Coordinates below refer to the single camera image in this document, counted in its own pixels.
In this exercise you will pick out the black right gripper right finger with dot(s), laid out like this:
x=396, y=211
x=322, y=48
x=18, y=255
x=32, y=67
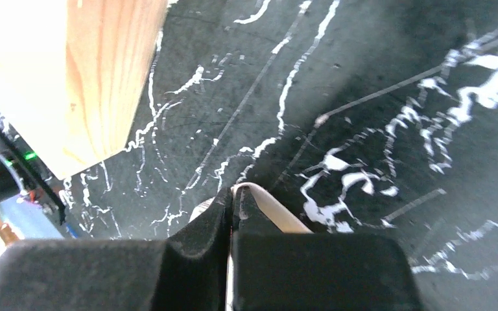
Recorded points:
x=273, y=270

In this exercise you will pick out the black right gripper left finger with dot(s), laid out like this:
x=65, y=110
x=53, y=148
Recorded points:
x=186, y=271

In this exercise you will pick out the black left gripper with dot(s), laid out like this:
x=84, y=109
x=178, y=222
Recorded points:
x=19, y=173

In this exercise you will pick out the grey beige underwear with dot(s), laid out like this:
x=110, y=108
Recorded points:
x=274, y=210

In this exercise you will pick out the wooden compartment tray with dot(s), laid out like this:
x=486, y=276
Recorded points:
x=72, y=74

